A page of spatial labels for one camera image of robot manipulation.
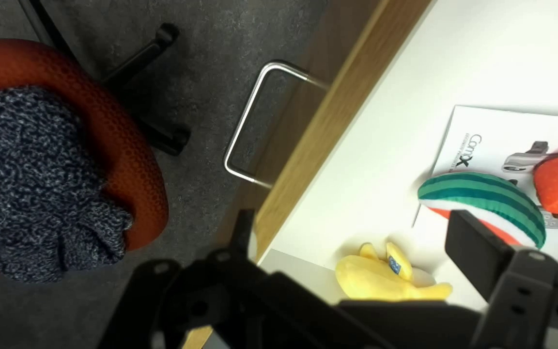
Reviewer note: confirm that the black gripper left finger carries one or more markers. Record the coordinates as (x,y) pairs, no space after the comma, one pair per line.
(214,296)

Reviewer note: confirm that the green watermelon slice plush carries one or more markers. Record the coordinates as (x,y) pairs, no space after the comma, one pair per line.
(493,195)

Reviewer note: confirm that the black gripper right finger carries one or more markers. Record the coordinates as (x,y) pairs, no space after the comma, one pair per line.
(532,296)

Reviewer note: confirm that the orange office chair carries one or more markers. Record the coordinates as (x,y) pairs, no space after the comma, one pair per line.
(131,166)

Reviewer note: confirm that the blue speckled round seat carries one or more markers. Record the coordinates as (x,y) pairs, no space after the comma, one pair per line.
(34,186)

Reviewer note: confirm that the white printed paper manual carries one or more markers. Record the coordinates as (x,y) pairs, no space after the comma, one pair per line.
(485,135)

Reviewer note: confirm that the yellow banana plush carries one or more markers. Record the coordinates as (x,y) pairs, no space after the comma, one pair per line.
(383,273)

